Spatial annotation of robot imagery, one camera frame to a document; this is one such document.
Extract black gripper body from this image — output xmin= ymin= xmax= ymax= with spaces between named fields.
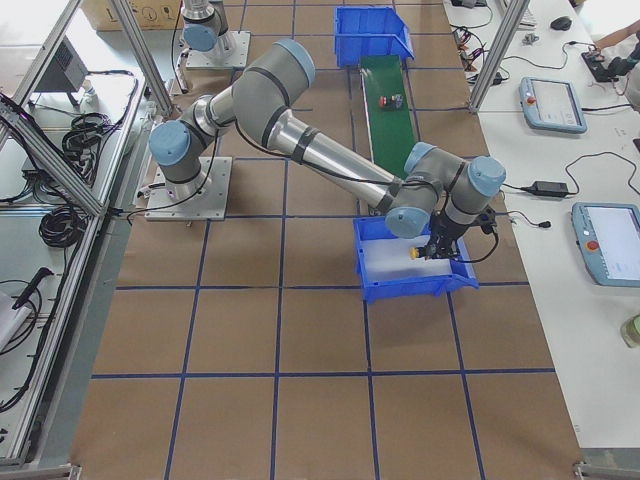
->
xmin=426 ymin=212 xmax=463 ymax=259

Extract yellow push button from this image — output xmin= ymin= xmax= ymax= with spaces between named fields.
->
xmin=409 ymin=246 xmax=431 ymax=260

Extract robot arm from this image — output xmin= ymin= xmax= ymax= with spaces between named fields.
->
xmin=174 ymin=0 xmax=235 ymax=94
xmin=149 ymin=38 xmax=506 ymax=259

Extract white foam pad right bin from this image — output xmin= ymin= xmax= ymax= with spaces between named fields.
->
xmin=361 ymin=235 xmax=452 ymax=282

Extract blue bin right side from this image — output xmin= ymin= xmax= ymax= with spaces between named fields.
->
xmin=353 ymin=216 xmax=479 ymax=303

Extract blue bin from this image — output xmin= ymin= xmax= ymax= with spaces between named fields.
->
xmin=353 ymin=216 xmax=479 ymax=303
xmin=334 ymin=6 xmax=415 ymax=68

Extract black power adapter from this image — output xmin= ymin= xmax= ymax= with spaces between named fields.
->
xmin=521 ymin=180 xmax=570 ymax=198

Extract green conveyor belt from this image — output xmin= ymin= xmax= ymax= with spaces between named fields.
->
xmin=360 ymin=56 xmax=416 ymax=179

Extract near teach pendant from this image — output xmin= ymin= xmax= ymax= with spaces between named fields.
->
xmin=571 ymin=202 xmax=639 ymax=288

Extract teach pendant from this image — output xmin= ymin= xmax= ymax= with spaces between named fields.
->
xmin=571 ymin=202 xmax=639 ymax=288
xmin=519 ymin=77 xmax=587 ymax=134

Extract far teach pendant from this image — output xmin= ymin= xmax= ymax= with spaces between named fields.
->
xmin=519 ymin=77 xmax=587 ymax=134

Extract blue bin left side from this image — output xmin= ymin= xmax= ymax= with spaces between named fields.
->
xmin=334 ymin=6 xmax=415 ymax=68

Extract black computer mouse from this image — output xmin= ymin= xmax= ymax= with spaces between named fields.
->
xmin=549 ymin=16 xmax=573 ymax=31

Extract cardboard box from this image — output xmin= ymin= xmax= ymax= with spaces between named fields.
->
xmin=80 ymin=0 xmax=183 ymax=31

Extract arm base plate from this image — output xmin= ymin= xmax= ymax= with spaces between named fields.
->
xmin=186 ymin=30 xmax=251 ymax=70
xmin=144 ymin=157 xmax=233 ymax=221

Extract aluminium frame post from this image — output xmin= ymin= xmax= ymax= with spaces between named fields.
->
xmin=468 ymin=0 xmax=529 ymax=113

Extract coiled black cables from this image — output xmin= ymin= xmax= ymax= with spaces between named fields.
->
xmin=38 ymin=207 xmax=81 ymax=250

